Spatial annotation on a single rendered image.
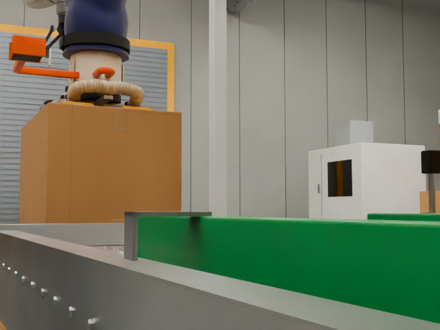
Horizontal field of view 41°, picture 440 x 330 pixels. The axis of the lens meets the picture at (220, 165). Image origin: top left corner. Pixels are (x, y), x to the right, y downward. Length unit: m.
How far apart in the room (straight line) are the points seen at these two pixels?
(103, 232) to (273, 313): 1.32
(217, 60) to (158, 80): 6.70
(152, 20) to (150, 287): 11.96
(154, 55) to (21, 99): 2.71
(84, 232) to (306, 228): 1.18
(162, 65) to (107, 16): 10.08
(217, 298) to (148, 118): 1.43
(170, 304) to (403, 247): 0.17
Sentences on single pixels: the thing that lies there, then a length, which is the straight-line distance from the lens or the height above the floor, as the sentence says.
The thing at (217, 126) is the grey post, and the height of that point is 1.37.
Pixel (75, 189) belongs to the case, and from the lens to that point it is 1.71.
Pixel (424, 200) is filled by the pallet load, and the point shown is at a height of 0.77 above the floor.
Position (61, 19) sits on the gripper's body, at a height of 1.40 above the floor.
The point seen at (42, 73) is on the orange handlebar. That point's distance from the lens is 1.97.
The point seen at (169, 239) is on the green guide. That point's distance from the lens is 0.73.
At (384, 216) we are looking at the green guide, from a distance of 1.09.
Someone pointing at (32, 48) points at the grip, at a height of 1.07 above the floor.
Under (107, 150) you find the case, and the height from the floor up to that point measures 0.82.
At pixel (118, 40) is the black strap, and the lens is 2.00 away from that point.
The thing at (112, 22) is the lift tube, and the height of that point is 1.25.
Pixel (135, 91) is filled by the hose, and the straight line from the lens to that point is 1.88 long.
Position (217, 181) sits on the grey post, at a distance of 5.19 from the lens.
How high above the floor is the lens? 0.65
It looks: 4 degrees up
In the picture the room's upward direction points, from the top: straight up
